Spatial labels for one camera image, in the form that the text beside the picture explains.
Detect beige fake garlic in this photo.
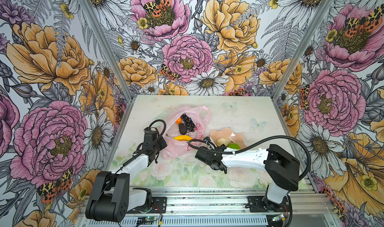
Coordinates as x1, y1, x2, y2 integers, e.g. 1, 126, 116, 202
217, 137, 232, 147

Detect green fake lime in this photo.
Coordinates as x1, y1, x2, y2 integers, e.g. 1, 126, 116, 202
228, 143, 240, 150

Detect pink flower-shaped plate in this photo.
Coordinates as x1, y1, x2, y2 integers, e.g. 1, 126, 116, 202
210, 128, 246, 150

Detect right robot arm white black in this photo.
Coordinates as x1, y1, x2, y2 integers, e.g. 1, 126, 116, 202
188, 137, 301, 212

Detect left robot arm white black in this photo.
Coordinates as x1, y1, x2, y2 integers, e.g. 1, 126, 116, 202
85, 127, 167, 223

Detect yellow fake banana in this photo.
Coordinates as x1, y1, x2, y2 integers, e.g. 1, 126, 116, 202
174, 135, 193, 142

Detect dark fake avocado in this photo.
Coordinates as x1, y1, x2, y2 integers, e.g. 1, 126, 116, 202
178, 123, 188, 135

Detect dark fake grapes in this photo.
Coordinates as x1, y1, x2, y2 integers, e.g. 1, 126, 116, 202
181, 114, 196, 132

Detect left green circuit board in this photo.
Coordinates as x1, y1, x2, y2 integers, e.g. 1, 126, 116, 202
136, 217, 158, 227

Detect green circuit board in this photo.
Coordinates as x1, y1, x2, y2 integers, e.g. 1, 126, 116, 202
136, 217, 158, 227
272, 214, 286, 222

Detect right green circuit board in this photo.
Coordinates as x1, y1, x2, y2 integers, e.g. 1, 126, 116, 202
272, 214, 286, 222

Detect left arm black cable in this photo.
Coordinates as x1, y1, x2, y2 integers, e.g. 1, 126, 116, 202
92, 118, 167, 210

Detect aluminium rail frame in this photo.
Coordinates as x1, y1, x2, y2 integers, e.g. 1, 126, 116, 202
74, 187, 340, 227

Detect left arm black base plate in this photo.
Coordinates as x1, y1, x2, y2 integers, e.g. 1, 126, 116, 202
127, 197, 168, 214

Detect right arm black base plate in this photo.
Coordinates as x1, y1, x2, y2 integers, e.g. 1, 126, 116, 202
245, 196, 292, 213

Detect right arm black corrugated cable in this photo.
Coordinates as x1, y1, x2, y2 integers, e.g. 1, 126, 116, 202
187, 135, 312, 227

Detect left aluminium corner post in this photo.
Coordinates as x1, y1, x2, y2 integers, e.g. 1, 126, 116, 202
79, 0, 134, 103

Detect aluminium corner post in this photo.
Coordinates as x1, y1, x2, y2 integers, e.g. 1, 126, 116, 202
272, 0, 334, 102
79, 0, 134, 103

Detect right aluminium corner post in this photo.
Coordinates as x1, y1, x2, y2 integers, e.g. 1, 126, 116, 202
272, 0, 334, 102

